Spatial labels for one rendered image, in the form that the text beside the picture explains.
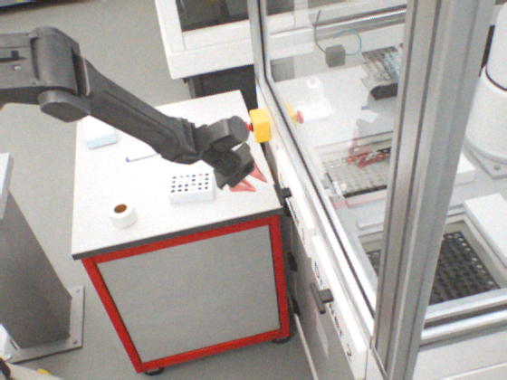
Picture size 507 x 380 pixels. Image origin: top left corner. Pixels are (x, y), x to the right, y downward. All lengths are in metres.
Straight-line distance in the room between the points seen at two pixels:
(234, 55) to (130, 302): 0.92
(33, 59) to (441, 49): 0.49
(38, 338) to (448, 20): 2.04
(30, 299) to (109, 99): 1.38
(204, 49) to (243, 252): 0.75
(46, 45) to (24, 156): 2.57
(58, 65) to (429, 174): 0.47
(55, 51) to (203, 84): 1.34
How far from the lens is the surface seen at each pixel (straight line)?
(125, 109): 0.85
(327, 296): 1.10
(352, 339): 1.03
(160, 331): 1.85
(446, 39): 0.50
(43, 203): 2.93
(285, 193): 1.30
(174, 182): 1.56
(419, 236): 0.65
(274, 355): 2.08
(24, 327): 2.25
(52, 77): 0.73
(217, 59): 1.98
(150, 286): 1.66
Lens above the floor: 1.81
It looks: 43 degrees down
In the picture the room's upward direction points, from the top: 7 degrees counter-clockwise
